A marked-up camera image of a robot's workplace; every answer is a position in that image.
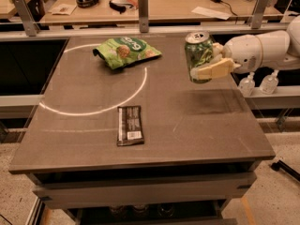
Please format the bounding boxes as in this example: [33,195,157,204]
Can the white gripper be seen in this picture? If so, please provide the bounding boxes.
[190,35,263,80]

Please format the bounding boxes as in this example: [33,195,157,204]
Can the green drink can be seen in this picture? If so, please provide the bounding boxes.
[185,31,213,83]

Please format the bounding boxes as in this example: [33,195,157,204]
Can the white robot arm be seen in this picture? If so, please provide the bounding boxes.
[189,17,300,81]

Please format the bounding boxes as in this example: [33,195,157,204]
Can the clear sanitizer bottle left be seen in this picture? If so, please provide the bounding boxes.
[238,72,255,97]

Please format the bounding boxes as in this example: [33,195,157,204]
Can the clear sanitizer bottle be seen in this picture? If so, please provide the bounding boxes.
[238,72,255,97]
[259,70,278,95]

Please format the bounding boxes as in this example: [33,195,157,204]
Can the white paper sheet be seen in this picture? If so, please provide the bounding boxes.
[192,7,231,20]

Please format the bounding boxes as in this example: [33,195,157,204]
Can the clear sanitizer bottle right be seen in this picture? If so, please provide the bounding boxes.
[259,70,278,95]

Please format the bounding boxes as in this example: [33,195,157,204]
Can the green snack bag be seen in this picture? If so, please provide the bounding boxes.
[93,37,161,69]

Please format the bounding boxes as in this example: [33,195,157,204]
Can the black sunglasses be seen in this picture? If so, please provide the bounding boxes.
[109,0,135,14]

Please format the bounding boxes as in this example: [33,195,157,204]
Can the dark brown snack bar wrapper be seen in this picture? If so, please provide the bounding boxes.
[117,106,144,146]

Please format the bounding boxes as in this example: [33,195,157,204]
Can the black stand foot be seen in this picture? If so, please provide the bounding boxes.
[271,160,300,182]

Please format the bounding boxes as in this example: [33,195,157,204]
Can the grey table drawer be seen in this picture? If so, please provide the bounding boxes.
[34,172,256,209]

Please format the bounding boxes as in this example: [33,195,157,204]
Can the small paper card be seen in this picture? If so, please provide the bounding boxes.
[51,4,77,15]

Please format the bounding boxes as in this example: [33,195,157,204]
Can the grey metal bracket right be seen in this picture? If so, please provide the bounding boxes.
[247,0,269,29]

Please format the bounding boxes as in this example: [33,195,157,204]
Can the grey metal bracket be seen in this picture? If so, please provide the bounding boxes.
[247,0,269,29]
[138,0,149,33]
[12,0,39,37]

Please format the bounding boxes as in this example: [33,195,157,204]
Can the grey metal bracket middle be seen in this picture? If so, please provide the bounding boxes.
[138,0,149,33]

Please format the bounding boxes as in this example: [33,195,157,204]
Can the grey metal bracket left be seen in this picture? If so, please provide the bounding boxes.
[12,0,39,37]

